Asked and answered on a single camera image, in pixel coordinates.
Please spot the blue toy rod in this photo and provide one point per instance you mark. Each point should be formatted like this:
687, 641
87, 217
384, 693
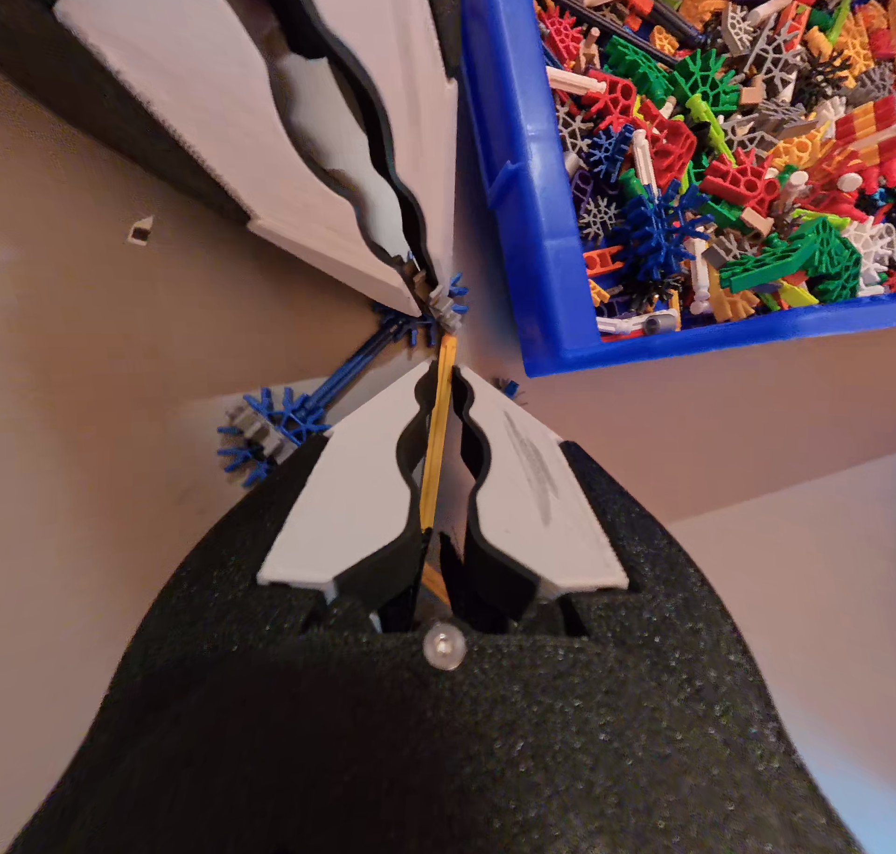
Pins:
350, 371

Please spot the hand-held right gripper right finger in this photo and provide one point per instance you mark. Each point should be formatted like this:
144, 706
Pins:
532, 504

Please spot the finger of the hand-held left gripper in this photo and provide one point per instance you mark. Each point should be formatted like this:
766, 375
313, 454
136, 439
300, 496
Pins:
406, 62
196, 97

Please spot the small white toy piece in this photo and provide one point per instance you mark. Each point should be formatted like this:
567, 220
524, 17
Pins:
148, 222

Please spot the small blue grey connector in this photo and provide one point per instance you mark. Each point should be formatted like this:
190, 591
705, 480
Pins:
509, 388

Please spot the yellow toy rod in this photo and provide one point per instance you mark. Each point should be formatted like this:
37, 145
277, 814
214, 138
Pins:
439, 413

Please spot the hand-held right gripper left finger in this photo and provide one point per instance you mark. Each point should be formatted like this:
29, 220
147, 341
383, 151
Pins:
336, 504

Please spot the blue plastic bin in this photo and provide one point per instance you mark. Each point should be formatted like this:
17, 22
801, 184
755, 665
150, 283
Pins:
518, 167

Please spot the pile of colourful toy pieces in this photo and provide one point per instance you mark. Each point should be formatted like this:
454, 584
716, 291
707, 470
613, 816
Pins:
700, 132

